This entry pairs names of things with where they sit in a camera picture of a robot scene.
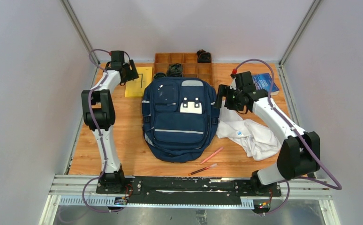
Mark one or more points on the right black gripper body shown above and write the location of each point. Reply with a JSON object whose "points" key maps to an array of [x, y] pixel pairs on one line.
{"points": [[233, 101]]}

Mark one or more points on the black rolled belt left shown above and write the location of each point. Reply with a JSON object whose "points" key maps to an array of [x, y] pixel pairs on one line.
{"points": [[159, 75]]}

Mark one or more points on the wooden compartment tray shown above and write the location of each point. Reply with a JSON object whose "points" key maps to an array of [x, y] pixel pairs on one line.
{"points": [[191, 68]]}

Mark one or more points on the white cloth garment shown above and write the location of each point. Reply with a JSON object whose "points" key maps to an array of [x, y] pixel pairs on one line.
{"points": [[258, 141]]}

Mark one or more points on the navy blue backpack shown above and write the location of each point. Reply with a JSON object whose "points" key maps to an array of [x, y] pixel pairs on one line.
{"points": [[179, 118]]}

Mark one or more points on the black rolled belt middle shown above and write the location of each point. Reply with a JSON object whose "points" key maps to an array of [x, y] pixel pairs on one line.
{"points": [[175, 70]]}

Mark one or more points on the blue Jane Eyre book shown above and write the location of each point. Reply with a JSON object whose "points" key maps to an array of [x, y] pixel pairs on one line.
{"points": [[263, 81]]}

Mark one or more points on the pink pen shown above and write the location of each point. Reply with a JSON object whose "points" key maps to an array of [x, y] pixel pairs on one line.
{"points": [[212, 155]]}

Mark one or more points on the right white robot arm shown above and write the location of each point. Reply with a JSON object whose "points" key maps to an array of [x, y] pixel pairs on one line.
{"points": [[300, 150]]}

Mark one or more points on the red clear-capped pen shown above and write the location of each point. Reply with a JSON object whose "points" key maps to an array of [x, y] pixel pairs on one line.
{"points": [[202, 169]]}

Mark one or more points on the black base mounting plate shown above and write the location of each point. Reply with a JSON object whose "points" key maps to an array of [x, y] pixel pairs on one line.
{"points": [[195, 190]]}

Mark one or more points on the yellow notebook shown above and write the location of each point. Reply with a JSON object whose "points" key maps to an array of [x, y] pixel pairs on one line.
{"points": [[135, 88]]}

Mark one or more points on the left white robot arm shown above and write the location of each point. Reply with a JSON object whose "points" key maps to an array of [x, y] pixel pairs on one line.
{"points": [[99, 115]]}

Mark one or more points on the aluminium frame rail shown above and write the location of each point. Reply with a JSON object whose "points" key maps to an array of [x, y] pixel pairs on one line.
{"points": [[68, 190]]}

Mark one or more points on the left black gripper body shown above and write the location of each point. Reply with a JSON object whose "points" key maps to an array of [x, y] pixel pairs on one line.
{"points": [[131, 73]]}

